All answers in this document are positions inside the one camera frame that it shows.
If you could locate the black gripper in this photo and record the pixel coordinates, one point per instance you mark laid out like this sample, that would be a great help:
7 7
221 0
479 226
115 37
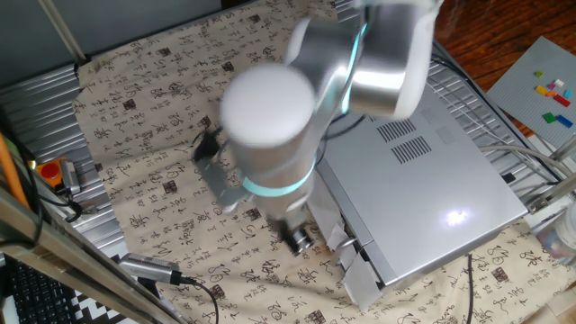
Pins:
292 227

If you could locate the orange pole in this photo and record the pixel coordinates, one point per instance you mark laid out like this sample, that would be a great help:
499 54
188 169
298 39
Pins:
11 171

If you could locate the blue lego brick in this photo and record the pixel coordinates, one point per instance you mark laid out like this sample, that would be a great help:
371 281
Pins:
564 121

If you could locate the beige calligraphy tablecloth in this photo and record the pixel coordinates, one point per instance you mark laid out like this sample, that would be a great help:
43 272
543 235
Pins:
148 90

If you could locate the aluminium frame beam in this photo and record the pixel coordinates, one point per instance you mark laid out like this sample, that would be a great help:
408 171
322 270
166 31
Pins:
67 256

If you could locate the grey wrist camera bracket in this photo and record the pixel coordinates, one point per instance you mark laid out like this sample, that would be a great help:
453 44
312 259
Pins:
220 180

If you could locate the lime lego brick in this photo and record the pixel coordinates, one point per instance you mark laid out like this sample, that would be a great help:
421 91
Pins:
538 74

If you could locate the silver microwave oven body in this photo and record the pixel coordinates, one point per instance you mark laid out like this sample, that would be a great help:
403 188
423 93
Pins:
427 193

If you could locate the small black clip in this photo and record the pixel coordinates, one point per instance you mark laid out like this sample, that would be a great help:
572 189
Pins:
509 177

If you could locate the yellow lego brick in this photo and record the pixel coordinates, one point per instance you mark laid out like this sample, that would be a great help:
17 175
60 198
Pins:
541 90

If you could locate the white lego brick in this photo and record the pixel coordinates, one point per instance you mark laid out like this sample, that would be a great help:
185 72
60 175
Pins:
559 83

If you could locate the grey slanted pole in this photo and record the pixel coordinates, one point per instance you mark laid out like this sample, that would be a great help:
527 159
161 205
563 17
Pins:
63 31

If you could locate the orange emergency stop box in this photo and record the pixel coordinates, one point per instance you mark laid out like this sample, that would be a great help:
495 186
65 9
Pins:
49 171

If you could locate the white paper flap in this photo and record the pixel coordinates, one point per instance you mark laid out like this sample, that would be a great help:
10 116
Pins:
362 285

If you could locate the clear plastic jar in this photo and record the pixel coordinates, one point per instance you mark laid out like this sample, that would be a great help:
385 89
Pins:
560 238

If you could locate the grey camera on frame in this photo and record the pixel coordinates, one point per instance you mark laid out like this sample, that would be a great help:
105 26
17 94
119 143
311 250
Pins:
148 267

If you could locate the grey lego baseplate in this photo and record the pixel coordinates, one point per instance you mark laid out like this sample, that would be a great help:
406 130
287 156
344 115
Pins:
522 99

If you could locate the black keyboard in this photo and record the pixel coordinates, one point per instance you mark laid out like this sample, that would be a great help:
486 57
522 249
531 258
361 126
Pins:
36 297

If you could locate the aluminium profile bracket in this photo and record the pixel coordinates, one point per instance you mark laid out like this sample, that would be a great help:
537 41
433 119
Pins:
553 193

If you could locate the red lego brick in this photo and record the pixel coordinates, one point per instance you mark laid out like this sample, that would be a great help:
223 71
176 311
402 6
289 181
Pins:
561 100

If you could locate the orange lego brick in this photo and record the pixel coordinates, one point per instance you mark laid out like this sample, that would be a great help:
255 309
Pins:
551 94

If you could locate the cyan lego brick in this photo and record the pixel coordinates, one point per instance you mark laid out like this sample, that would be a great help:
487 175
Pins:
568 94

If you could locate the grey camera beside stop box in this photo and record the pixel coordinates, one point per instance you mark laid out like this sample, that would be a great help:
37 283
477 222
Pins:
70 176

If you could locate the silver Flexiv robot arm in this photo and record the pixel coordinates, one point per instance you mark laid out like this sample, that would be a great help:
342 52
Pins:
270 135

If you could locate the black white marker board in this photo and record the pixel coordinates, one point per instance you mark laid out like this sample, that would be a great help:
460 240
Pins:
96 312

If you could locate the green lego brick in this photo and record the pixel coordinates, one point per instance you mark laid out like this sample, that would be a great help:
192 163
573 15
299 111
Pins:
549 118

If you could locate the pink lego brick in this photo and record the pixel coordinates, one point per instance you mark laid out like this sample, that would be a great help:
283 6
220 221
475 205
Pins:
551 86

